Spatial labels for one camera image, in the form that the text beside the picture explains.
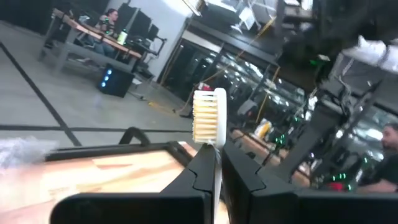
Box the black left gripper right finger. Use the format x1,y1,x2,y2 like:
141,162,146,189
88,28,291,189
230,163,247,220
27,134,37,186
221,141,297,224

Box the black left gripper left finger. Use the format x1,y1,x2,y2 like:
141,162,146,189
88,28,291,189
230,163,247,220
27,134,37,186
160,142,216,195

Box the orange and white toothbrush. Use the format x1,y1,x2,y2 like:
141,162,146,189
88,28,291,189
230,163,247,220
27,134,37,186
192,87,228,224

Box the yellow bag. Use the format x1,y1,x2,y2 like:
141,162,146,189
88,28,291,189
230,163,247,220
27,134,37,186
254,119,273,139

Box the black computer tower blue lights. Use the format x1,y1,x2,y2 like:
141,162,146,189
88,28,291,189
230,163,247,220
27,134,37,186
97,63,136,98

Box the person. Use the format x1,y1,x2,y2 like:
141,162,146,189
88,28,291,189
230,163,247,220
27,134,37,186
356,122,398,194
92,8,119,58

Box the white canister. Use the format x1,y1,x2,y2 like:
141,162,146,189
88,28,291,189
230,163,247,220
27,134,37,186
117,29,129,46

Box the black monitor block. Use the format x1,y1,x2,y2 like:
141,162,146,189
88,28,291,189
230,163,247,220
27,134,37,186
116,2,159,41

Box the wooden background desk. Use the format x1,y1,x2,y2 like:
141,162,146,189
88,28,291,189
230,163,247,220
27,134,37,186
39,7,144,75

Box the black frame handle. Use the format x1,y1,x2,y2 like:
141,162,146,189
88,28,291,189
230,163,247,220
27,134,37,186
119,126,150,146

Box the black aluminium rig frame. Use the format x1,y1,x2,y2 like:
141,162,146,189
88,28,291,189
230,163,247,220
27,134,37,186
45,141,195,163

